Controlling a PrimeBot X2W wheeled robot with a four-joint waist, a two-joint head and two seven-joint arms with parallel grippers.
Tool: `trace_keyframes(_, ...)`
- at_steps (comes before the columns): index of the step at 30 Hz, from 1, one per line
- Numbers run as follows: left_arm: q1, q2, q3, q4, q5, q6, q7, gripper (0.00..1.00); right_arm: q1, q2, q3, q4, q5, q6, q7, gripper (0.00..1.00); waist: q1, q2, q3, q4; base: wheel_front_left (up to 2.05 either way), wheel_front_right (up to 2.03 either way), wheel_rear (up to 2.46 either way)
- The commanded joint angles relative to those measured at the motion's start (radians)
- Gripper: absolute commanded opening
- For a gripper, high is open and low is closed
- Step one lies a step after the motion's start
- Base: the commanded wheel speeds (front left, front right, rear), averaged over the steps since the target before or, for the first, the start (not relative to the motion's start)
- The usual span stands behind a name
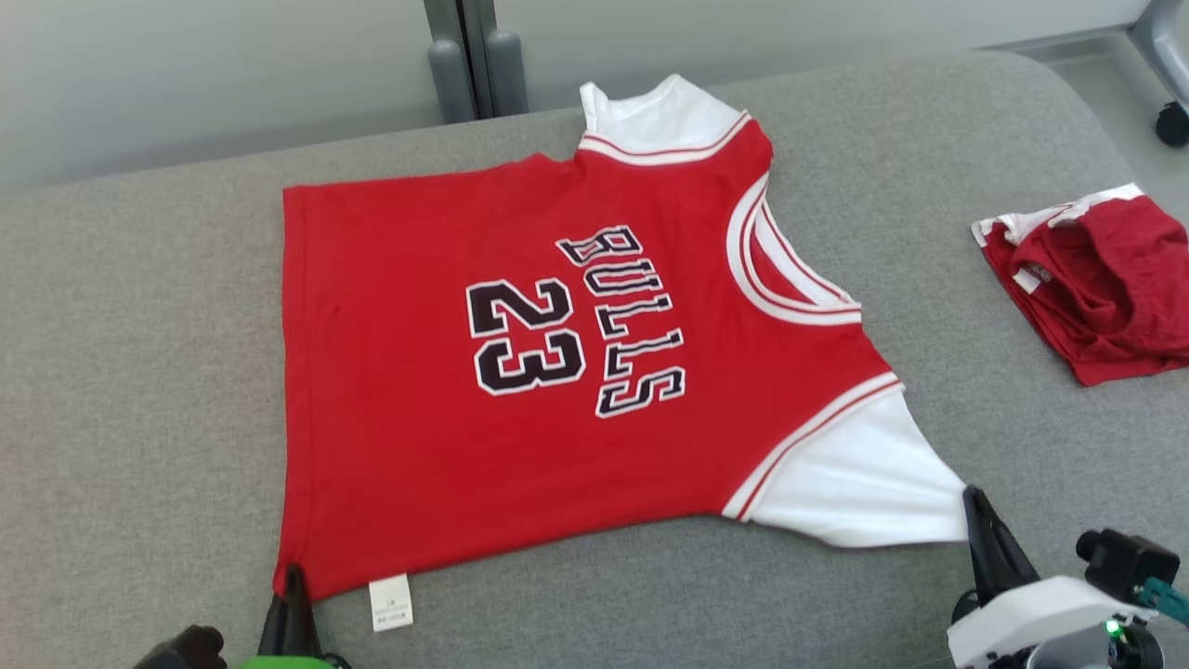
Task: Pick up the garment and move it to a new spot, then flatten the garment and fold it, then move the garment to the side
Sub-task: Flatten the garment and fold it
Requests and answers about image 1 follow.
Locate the grey metal partition post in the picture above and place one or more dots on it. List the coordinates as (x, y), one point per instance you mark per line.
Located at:
(474, 56)

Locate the red shorts with white band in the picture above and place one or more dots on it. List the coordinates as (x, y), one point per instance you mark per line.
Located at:
(1105, 297)

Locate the grey fabric sofa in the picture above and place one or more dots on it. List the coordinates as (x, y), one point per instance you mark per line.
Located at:
(139, 372)

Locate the black caster wheel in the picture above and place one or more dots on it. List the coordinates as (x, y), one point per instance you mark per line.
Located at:
(1175, 125)

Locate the red Bulls 23 jersey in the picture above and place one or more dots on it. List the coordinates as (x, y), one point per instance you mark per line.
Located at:
(399, 446)

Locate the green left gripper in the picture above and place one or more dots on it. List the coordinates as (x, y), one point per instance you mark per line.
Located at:
(288, 663)

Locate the grey metal frame leg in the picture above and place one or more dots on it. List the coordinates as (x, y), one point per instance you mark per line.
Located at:
(1166, 46)

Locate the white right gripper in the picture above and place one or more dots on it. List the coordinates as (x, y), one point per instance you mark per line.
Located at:
(1031, 623)

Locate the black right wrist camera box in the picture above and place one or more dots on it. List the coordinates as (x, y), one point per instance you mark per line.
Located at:
(1124, 562)

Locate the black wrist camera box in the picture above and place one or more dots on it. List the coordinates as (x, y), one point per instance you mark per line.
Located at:
(1124, 562)
(186, 650)

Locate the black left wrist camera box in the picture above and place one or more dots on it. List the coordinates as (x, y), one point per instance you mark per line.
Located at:
(186, 650)

